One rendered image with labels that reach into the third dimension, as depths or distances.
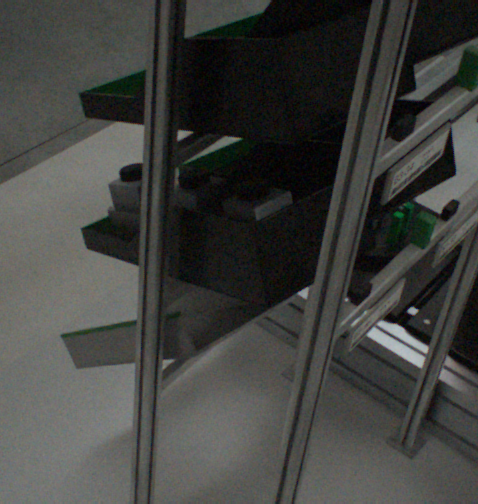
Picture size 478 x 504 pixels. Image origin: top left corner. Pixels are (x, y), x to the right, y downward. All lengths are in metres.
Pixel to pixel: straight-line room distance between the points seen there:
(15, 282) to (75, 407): 0.25
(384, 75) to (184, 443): 0.74
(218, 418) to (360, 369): 0.20
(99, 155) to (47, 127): 1.60
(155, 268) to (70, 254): 0.66
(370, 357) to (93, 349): 0.39
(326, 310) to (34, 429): 0.62
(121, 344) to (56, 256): 0.48
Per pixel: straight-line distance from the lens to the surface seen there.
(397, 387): 1.27
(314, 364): 0.74
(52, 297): 1.39
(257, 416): 1.25
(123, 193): 0.93
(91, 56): 3.65
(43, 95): 3.42
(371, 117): 0.59
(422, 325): 1.26
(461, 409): 1.23
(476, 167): 1.67
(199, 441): 1.22
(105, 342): 1.02
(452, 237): 0.89
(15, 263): 1.45
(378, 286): 0.78
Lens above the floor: 1.83
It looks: 41 degrees down
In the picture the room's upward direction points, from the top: 7 degrees clockwise
